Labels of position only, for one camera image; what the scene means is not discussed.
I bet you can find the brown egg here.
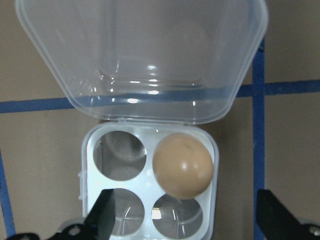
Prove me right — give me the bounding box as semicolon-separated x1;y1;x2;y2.
151;133;215;200

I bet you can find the clear plastic egg box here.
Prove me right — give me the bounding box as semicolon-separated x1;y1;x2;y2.
14;0;270;240

